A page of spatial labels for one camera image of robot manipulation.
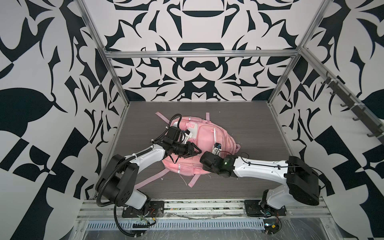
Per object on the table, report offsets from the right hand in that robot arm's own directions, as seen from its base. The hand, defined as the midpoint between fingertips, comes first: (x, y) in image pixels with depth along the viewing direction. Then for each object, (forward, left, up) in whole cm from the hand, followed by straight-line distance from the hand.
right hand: (204, 164), depth 83 cm
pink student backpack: (+16, -1, +4) cm, 17 cm away
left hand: (+5, +2, +6) cm, 8 cm away
